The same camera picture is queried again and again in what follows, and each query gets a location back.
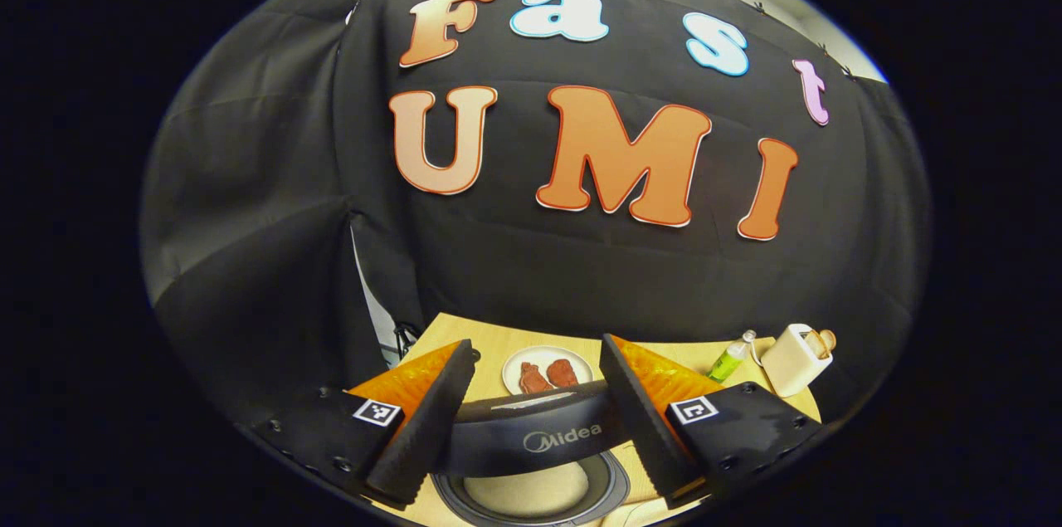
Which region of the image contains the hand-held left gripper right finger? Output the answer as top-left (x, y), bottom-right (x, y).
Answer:
top-left (600, 333), bottom-right (823, 510)

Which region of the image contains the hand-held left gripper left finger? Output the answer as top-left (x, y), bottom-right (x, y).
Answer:
top-left (247, 339), bottom-right (476, 511)

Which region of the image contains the black silver rice cooker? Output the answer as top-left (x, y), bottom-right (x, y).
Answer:
top-left (430, 380), bottom-right (633, 526)

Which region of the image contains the black light stand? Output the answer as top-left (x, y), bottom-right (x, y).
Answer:
top-left (392, 321), bottom-right (422, 364)

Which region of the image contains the white plate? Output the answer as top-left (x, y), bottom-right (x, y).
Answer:
top-left (502, 345), bottom-right (595, 398)

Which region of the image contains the green drink bottle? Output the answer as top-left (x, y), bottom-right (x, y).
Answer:
top-left (708, 330), bottom-right (758, 384)

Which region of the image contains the white toaster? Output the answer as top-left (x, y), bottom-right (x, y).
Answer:
top-left (759, 324), bottom-right (835, 398)

